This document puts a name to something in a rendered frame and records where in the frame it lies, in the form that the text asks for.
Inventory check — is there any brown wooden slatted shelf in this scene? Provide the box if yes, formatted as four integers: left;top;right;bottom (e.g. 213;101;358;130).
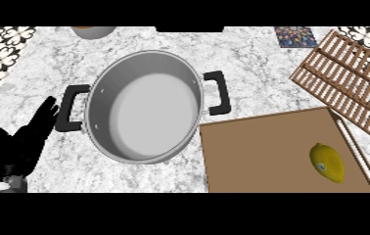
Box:
288;28;370;136

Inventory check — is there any black white floral tile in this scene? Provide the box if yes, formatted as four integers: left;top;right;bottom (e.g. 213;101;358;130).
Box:
336;26;370;48
0;26;37;83

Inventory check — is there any colourful patterned box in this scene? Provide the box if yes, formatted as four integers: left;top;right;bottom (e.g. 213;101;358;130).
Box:
273;26;320;49

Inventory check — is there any grey round container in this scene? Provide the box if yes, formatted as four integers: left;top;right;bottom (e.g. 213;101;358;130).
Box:
71;26;117;40

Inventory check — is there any yellow lemon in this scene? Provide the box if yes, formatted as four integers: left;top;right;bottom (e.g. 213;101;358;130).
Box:
308;142;347;184

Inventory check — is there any grey pot with black handles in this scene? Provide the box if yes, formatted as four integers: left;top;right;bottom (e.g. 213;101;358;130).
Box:
53;49;233;165

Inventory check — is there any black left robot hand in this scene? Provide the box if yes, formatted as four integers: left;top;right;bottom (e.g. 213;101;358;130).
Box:
0;95;61;178

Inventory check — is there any brown wooden tray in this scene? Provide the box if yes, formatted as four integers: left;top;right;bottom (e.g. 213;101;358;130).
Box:
198;106;370;194

